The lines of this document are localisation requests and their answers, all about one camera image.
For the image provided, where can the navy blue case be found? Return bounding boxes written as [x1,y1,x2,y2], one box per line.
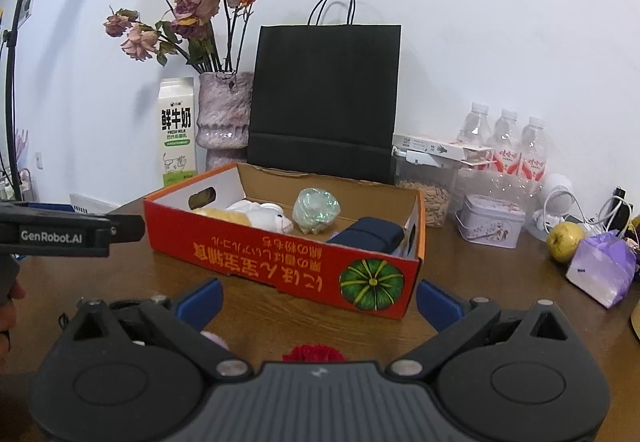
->
[326,216,405,254]

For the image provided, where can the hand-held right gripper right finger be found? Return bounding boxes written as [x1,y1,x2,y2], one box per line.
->
[389,279,581,375]

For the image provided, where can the red fluffy item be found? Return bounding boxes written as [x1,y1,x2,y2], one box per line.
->
[282,344,347,364]

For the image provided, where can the black tripod stand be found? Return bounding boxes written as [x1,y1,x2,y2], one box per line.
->
[0,0,51,203]

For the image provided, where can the pink fluffy item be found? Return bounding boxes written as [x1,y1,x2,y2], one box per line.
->
[200,331,233,353]

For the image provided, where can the yellow plush toy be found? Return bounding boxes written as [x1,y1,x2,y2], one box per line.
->
[192,207,251,226]

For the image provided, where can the white cable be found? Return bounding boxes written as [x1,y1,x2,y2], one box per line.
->
[575,194,631,229]

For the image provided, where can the white floral tin box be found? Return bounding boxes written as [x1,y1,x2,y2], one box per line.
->
[455,193,527,249]

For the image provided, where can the purple plastic bag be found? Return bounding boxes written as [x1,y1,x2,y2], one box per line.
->
[566,230,637,309]

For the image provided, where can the person's left hand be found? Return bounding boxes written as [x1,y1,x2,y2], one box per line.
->
[0,283,26,359]

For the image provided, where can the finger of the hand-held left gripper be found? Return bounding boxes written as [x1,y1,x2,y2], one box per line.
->
[111,214,147,243]

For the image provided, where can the yellow-green apple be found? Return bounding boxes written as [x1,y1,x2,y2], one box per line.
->
[546,221,586,264]

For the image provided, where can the mottled pink vase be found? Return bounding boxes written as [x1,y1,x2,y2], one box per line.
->
[195,71,255,172]

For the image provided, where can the red cardboard box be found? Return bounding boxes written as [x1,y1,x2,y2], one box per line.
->
[142,162,427,321]

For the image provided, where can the white plush toy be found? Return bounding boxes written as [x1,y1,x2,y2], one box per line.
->
[226,201,294,233]

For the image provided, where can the small white fan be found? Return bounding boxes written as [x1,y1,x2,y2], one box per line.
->
[527,173,576,243]

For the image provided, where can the flat white red box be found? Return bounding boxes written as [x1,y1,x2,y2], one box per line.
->
[392,133,496,170]

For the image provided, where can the clear water bottle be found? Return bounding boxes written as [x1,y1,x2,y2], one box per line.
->
[517,117,548,183]
[487,108,523,178]
[457,102,493,148]

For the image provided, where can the white green milk carton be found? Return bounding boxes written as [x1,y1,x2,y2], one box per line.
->
[157,77,197,190]

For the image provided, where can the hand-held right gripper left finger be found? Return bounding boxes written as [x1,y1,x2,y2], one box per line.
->
[61,278,251,375]

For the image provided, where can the black paper bag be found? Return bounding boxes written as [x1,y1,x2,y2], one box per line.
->
[246,0,403,185]

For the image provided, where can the clear container of seeds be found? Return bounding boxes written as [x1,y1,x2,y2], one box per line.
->
[394,157,458,229]

